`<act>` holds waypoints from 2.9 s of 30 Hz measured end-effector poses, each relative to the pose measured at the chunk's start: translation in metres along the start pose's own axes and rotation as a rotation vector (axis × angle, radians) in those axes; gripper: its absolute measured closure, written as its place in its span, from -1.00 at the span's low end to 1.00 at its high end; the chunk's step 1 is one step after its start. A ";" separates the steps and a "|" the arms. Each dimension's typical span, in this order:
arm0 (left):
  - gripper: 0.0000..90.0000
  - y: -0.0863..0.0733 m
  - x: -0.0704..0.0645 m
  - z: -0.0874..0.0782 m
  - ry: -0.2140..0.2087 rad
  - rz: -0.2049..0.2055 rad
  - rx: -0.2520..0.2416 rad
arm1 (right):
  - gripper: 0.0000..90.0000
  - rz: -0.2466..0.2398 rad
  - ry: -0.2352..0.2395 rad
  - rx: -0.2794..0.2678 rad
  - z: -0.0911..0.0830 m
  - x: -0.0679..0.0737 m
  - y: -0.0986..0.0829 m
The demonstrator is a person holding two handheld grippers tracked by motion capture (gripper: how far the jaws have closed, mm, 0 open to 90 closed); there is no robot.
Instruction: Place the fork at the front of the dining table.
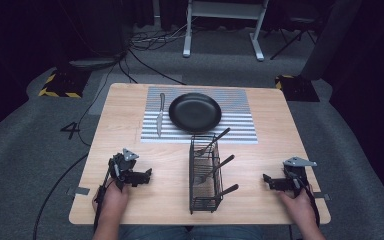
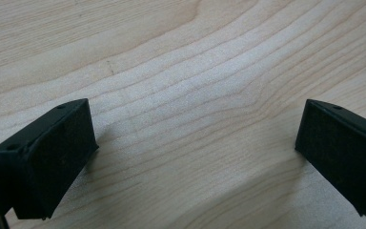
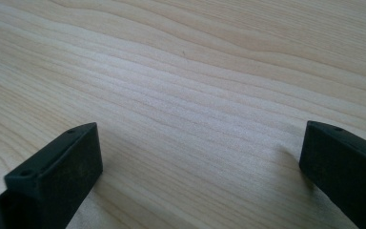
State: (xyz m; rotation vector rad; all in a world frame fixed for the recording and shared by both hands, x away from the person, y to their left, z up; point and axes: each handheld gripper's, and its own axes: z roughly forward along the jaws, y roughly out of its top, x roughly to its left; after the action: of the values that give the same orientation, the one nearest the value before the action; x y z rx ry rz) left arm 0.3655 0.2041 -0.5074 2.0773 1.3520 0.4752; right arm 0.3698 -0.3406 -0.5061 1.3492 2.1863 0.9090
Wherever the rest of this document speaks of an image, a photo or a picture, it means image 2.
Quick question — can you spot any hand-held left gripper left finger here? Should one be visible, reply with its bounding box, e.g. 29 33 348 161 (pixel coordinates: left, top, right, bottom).
0 97 100 220

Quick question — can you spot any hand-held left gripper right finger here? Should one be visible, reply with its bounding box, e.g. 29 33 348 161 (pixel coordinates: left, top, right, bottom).
295 98 366 218

